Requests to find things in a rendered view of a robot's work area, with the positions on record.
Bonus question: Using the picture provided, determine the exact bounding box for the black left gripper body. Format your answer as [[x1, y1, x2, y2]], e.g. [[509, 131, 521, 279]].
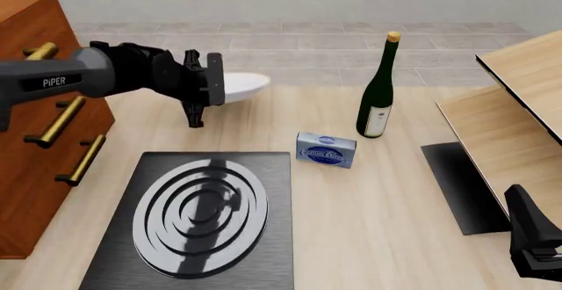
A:
[[180, 48, 208, 129]]

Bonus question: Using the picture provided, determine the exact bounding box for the blue cream cheese box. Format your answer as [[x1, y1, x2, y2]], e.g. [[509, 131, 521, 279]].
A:
[[295, 131, 358, 170]]

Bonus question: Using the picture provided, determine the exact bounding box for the small grey mount plate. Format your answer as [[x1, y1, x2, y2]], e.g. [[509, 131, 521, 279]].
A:
[[205, 52, 226, 107]]

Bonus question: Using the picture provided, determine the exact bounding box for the white plate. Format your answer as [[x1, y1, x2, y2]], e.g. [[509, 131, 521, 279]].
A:
[[221, 71, 272, 105]]

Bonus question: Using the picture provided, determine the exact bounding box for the flat black stove plate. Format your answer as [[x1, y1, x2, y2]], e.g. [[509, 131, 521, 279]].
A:
[[78, 150, 295, 290]]

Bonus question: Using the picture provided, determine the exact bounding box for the red-brown wooden cabinet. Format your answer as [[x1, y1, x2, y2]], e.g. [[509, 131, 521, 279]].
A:
[[0, 0, 117, 260]]

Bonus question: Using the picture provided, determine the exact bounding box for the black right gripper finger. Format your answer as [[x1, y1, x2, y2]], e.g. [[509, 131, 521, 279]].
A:
[[503, 184, 558, 252]]

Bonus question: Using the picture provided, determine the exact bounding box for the brass drawer handle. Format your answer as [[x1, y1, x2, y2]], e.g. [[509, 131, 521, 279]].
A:
[[23, 95, 87, 149], [54, 134, 108, 187], [22, 41, 60, 62]]

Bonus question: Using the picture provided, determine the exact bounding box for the dark green wine bottle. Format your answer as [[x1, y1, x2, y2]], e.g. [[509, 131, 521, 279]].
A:
[[355, 31, 403, 140]]

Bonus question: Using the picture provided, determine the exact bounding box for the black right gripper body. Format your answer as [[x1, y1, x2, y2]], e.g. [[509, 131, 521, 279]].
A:
[[508, 240, 562, 283]]

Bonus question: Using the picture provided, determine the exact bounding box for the pale wooden shelf unit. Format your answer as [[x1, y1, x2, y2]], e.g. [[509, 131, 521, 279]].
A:
[[420, 29, 562, 236]]

